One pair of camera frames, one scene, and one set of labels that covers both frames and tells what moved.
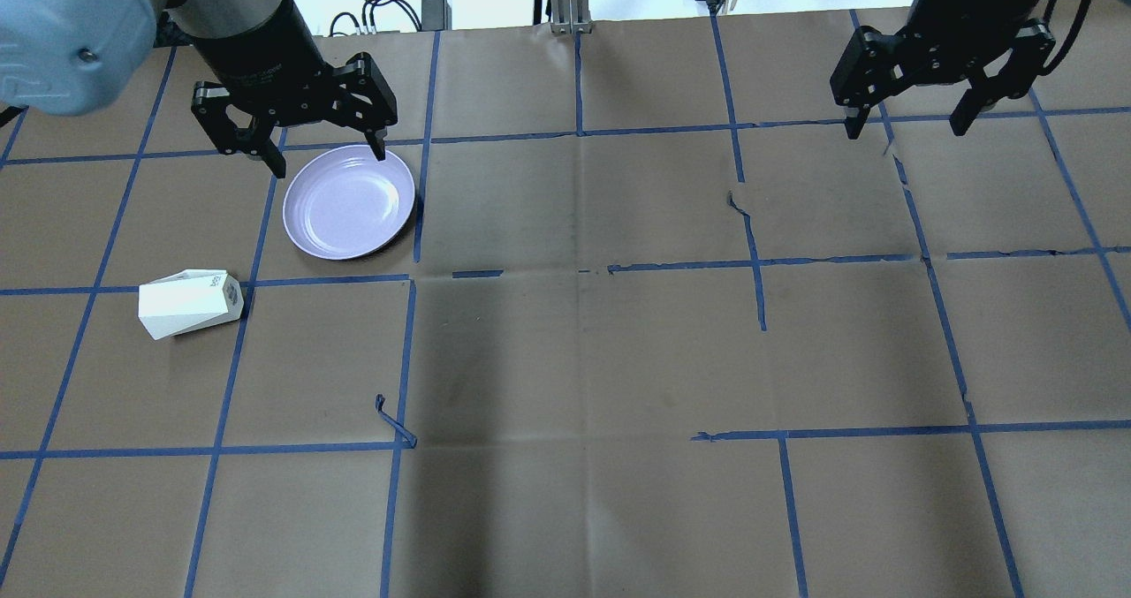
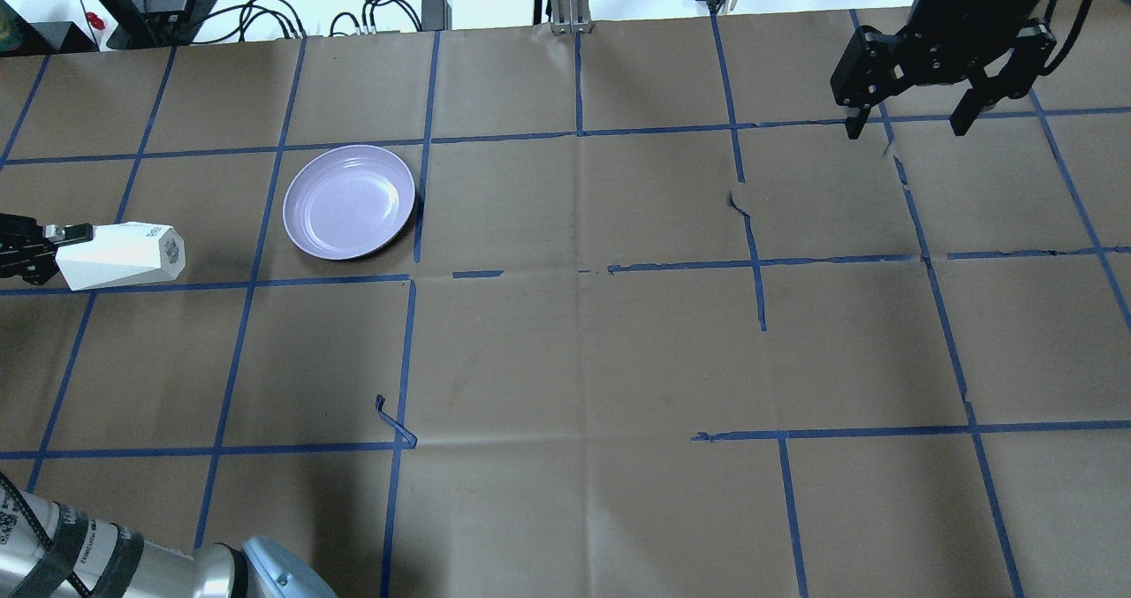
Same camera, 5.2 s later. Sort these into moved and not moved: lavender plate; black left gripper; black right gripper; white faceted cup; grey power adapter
Moved: black left gripper; white faceted cup
Not moved: black right gripper; grey power adapter; lavender plate
